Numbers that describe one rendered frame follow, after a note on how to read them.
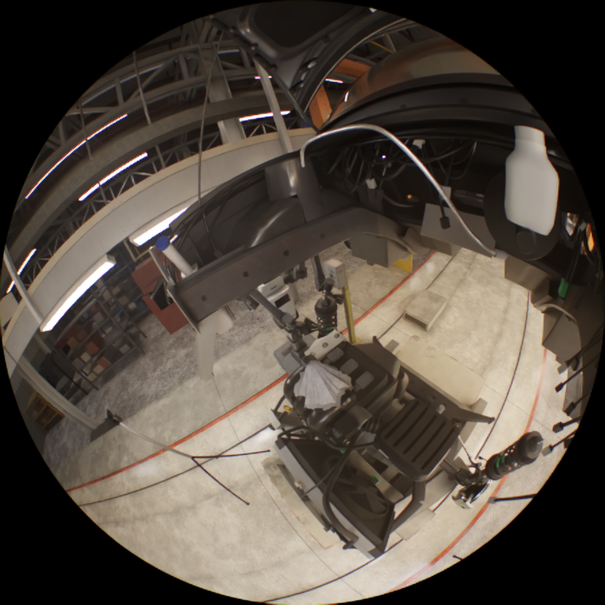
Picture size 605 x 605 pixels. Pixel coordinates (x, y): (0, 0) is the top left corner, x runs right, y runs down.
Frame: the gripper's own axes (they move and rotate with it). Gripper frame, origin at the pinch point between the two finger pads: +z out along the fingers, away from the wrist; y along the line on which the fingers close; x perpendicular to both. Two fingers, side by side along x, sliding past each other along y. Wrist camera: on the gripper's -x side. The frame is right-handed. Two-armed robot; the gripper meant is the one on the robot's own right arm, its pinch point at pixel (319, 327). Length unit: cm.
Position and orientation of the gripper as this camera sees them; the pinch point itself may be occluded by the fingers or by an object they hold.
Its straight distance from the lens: 119.7
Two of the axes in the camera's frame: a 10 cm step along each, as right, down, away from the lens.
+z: 9.6, 0.7, -2.8
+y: -1.1, -8.1, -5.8
